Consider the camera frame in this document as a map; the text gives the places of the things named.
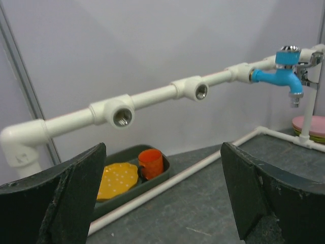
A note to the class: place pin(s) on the orange red cup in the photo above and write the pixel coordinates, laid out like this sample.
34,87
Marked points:
150,164

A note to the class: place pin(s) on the chrome metal faucet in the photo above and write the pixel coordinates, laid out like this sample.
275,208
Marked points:
309,68

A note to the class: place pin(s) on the white PVC pipe frame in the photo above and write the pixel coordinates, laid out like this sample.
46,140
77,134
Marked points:
19,142

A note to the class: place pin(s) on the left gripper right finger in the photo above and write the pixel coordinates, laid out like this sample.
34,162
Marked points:
271,205

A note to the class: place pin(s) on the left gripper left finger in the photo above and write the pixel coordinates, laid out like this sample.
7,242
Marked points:
54,205

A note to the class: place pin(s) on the pink plate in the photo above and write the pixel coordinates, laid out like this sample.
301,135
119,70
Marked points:
317,124

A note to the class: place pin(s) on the blue plastic faucet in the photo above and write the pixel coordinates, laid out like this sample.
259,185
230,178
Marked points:
286,59

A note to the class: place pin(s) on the dark green plastic tray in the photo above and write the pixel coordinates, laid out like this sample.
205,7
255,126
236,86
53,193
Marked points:
130,155

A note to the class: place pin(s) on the yellow green plate stack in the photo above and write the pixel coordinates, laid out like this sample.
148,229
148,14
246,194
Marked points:
316,139

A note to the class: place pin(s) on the orange dotted plate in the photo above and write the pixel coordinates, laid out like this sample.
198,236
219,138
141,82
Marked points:
117,178

